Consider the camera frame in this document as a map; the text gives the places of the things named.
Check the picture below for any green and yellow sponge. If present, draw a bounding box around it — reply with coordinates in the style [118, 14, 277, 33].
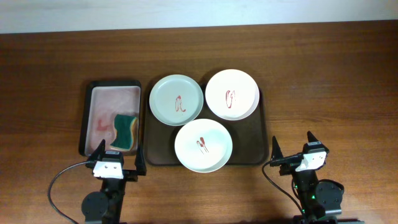
[110, 114, 138, 151]

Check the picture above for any large brown serving tray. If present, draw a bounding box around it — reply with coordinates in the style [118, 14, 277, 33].
[143, 81, 269, 167]

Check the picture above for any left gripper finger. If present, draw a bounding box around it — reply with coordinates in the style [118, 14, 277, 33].
[134, 146, 147, 176]
[87, 139, 106, 162]

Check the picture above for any small black water tray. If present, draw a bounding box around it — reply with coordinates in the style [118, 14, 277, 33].
[78, 80, 141, 156]

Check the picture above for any white plate front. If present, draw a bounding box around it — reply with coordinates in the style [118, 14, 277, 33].
[174, 119, 233, 173]

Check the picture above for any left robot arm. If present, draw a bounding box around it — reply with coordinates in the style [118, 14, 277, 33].
[81, 140, 147, 224]

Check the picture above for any white plate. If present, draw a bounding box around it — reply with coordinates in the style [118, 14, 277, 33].
[205, 69, 260, 121]
[174, 119, 233, 173]

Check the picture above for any pale green plate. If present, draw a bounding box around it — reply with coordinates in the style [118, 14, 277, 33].
[149, 75, 204, 126]

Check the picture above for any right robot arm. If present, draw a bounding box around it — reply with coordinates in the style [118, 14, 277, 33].
[269, 131, 345, 223]

